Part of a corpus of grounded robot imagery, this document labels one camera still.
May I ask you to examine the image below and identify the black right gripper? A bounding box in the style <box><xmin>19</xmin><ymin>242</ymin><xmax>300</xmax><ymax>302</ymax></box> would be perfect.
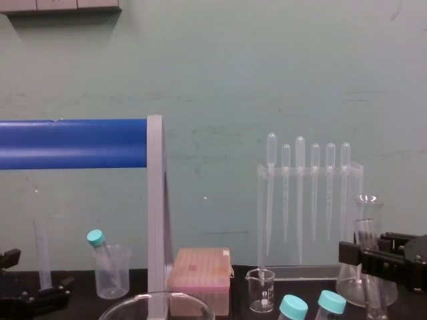
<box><xmin>338</xmin><ymin>233</ymin><xmax>427</xmax><ymax>301</ymax></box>

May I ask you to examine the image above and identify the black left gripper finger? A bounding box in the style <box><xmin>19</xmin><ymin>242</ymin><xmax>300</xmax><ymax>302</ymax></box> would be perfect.
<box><xmin>0</xmin><ymin>247</ymin><xmax>22</xmax><ymax>275</ymax></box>
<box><xmin>18</xmin><ymin>275</ymin><xmax>75</xmax><ymax>318</ymax></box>

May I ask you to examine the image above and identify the clear glass test tube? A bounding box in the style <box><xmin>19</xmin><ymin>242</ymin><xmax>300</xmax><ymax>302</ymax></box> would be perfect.
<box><xmin>354</xmin><ymin>219</ymin><xmax>380</xmax><ymax>320</ymax></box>
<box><xmin>363</xmin><ymin>217</ymin><xmax>390</xmax><ymax>320</ymax></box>

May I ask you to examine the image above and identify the translucent plastic beaker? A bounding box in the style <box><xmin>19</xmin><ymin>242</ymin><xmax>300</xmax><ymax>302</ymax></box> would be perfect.
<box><xmin>94</xmin><ymin>244</ymin><xmax>131</xmax><ymax>299</ymax></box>

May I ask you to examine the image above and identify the teal capped centrifuge tube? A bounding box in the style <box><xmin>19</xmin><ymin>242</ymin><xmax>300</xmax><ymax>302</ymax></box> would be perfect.
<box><xmin>278</xmin><ymin>294</ymin><xmax>309</xmax><ymax>320</ymax></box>
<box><xmin>317</xmin><ymin>289</ymin><xmax>348</xmax><ymax>320</ymax></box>
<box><xmin>86</xmin><ymin>229</ymin><xmax>118</xmax><ymax>288</ymax></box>

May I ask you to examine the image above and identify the clear acrylic pipette rack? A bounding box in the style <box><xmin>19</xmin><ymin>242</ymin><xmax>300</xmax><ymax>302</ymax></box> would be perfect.
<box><xmin>256</xmin><ymin>161</ymin><xmax>364</xmax><ymax>281</ymax></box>

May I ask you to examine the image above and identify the small glass beaker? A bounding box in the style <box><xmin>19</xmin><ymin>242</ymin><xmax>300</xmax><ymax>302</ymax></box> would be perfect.
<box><xmin>245</xmin><ymin>267</ymin><xmax>276</xmax><ymax>314</ymax></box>

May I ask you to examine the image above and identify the clear plastic graduated cylinder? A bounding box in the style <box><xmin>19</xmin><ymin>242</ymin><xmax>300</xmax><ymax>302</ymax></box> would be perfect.
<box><xmin>32</xmin><ymin>186</ymin><xmax>53</xmax><ymax>291</ymax></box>

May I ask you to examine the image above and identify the glass conical flask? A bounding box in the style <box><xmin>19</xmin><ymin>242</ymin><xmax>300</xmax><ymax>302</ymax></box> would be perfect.
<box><xmin>336</xmin><ymin>193</ymin><xmax>399</xmax><ymax>308</ymax></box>

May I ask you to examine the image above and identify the wide glass dish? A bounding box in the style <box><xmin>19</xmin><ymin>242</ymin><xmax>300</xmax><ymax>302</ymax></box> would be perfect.
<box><xmin>97</xmin><ymin>291</ymin><xmax>215</xmax><ymax>320</ymax></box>

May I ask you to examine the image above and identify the clear plastic transfer pipette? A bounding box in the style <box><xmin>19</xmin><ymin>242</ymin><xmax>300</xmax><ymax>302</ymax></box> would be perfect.
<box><xmin>295</xmin><ymin>135</ymin><xmax>306</xmax><ymax>265</ymax></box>
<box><xmin>325</xmin><ymin>142</ymin><xmax>336</xmax><ymax>243</ymax></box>
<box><xmin>281</xmin><ymin>143</ymin><xmax>291</xmax><ymax>245</ymax></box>
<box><xmin>310</xmin><ymin>143</ymin><xmax>321</xmax><ymax>243</ymax></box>
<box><xmin>266</xmin><ymin>133</ymin><xmax>278</xmax><ymax>258</ymax></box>

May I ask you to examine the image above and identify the clear glass stirring rod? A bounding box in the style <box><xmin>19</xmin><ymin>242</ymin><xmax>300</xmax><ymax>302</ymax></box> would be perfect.
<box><xmin>258</xmin><ymin>247</ymin><xmax>267</xmax><ymax>289</ymax></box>

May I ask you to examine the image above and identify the blue cylindrical bar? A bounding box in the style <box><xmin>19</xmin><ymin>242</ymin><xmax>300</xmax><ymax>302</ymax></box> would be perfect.
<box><xmin>0</xmin><ymin>119</ymin><xmax>149</xmax><ymax>171</ymax></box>

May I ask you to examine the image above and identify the pink pipette tip box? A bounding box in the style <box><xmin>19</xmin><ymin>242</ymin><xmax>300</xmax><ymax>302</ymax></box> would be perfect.
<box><xmin>167</xmin><ymin>247</ymin><xmax>236</xmax><ymax>316</ymax></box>

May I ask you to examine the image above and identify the grey upright stand frame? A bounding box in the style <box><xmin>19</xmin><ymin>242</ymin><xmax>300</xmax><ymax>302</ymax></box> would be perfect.
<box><xmin>146</xmin><ymin>115</ymin><xmax>175</xmax><ymax>320</ymax></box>

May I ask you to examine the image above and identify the white wall cabinet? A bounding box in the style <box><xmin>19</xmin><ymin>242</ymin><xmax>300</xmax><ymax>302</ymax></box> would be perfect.
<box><xmin>0</xmin><ymin>0</ymin><xmax>123</xmax><ymax>16</ymax></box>

